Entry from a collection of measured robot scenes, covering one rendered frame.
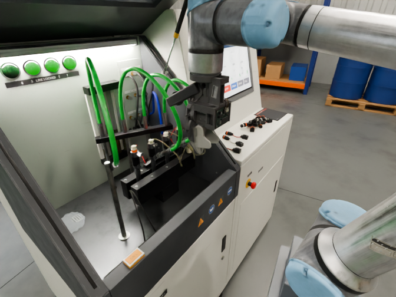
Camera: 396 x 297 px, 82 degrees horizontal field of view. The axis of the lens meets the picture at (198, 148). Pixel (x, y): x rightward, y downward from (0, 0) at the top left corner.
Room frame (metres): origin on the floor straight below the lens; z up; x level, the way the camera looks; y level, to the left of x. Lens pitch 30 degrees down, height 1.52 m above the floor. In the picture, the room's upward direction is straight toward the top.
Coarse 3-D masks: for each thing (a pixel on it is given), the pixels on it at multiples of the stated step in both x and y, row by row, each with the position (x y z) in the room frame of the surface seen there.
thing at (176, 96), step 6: (192, 84) 0.51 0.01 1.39; (180, 90) 0.54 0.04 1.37; (186, 90) 0.52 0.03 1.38; (192, 90) 0.51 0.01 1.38; (198, 90) 0.51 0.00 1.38; (174, 96) 0.55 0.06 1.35; (180, 96) 0.53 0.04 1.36; (186, 96) 0.52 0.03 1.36; (192, 96) 0.55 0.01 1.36; (168, 102) 0.56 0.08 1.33; (174, 102) 0.55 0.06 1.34; (180, 102) 0.56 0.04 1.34
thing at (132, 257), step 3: (135, 252) 0.40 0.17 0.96; (138, 252) 0.40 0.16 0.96; (132, 255) 0.39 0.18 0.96; (135, 255) 0.39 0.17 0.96; (138, 255) 0.39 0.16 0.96; (144, 255) 0.40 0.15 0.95; (126, 258) 0.38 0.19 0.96; (129, 258) 0.38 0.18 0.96; (132, 258) 0.38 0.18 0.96; (135, 258) 0.38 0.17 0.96; (141, 258) 0.39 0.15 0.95; (126, 261) 0.38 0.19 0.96; (129, 261) 0.38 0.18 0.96; (132, 261) 0.38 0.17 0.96; (135, 264) 0.37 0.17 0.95; (129, 267) 0.36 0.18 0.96; (132, 267) 0.37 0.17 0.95
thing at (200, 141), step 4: (196, 128) 0.51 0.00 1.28; (200, 128) 0.50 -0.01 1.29; (196, 132) 0.51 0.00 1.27; (200, 132) 0.50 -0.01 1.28; (196, 136) 0.51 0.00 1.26; (200, 136) 0.50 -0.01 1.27; (204, 136) 0.50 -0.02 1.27; (196, 140) 0.51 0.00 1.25; (200, 140) 0.50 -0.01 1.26; (204, 140) 0.49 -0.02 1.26; (208, 140) 0.49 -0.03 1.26; (192, 144) 0.51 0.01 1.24; (196, 144) 0.51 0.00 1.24; (200, 144) 0.50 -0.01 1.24; (204, 144) 0.50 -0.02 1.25; (208, 144) 0.49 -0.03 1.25; (196, 148) 0.51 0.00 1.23; (200, 148) 0.53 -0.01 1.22; (200, 152) 0.53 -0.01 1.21
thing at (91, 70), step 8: (88, 64) 0.64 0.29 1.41; (88, 72) 0.78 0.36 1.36; (96, 72) 0.61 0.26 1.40; (88, 80) 0.80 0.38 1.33; (96, 80) 0.58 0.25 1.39; (96, 88) 0.56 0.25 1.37; (96, 104) 0.82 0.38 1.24; (104, 104) 0.53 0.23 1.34; (96, 112) 0.82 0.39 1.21; (104, 112) 0.52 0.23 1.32; (112, 128) 0.51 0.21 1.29; (112, 136) 0.50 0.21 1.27; (112, 144) 0.50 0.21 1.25
